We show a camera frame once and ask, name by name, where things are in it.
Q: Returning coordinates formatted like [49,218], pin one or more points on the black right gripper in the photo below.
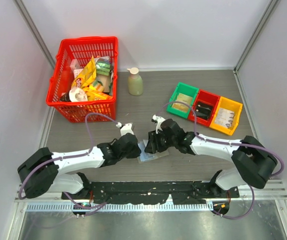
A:
[153,145]

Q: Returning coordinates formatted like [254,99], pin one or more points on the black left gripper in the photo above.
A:
[136,152]

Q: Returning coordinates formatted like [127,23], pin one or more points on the grey card holder wallet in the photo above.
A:
[146,157]

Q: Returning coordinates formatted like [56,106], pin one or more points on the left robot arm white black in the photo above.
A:
[45,170]

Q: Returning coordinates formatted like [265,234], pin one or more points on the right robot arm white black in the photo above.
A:
[253,165]

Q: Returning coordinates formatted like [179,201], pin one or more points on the cards in green bin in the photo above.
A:
[182,102]

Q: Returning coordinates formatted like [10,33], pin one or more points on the cards in yellow bin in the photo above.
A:
[224,117]

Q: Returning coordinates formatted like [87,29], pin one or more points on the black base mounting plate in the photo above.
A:
[153,192]

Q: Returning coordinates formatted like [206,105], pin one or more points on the black item in red bin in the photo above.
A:
[203,110]

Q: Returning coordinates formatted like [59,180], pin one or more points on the green soap dispenser bottle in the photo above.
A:
[135,82]

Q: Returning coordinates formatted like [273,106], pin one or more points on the green plastic bin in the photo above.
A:
[185,89]

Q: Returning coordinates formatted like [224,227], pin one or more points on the white paper roll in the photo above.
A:
[76,94]

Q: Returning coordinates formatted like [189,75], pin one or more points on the yellow plastic bin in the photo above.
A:
[230,105]

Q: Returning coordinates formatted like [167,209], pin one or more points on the yellow snack bag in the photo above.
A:
[96,86]

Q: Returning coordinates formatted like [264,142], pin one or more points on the green snack packet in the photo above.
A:
[103,65]

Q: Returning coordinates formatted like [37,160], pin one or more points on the red plastic shopping basket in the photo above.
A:
[82,49]

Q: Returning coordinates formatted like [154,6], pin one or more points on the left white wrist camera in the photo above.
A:
[125,128]

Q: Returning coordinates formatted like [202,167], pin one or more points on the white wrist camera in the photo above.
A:
[125,128]
[157,120]

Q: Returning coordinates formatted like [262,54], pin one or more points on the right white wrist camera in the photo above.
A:
[157,120]

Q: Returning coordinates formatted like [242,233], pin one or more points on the white slotted cable duct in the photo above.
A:
[166,207]

